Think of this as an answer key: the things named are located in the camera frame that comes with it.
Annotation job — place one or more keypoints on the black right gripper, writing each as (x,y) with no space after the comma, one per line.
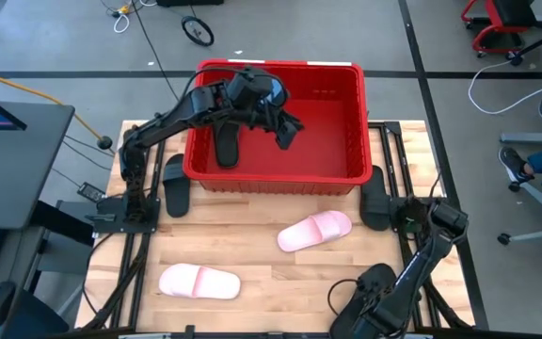
(373,288)

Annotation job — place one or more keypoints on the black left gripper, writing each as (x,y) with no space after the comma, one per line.
(261,115)

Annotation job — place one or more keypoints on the black slide sandal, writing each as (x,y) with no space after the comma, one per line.
(374,202)
(177,198)
(227,150)
(381,270)

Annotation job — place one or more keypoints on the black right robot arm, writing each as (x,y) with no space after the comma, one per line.
(445,220)

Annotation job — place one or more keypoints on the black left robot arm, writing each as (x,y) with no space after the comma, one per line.
(167,123)

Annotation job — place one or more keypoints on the red plastic bin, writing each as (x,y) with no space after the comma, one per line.
(327,141)

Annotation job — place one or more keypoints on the pink slide sandal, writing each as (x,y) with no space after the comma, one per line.
(199,282)
(299,235)

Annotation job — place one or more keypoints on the black power adapter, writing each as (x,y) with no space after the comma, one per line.
(91,192)

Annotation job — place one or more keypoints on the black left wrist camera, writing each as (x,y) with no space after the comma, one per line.
(252,87)

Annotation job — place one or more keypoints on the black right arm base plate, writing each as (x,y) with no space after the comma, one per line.
(400,212)

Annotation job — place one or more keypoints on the black aluminium frame rails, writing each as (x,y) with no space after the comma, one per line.
(132,273)
(395,150)

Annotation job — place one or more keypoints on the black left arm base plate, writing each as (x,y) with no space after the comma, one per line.
(111,221)

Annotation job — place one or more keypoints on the red frame chair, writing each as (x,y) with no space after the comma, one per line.
(499,23)

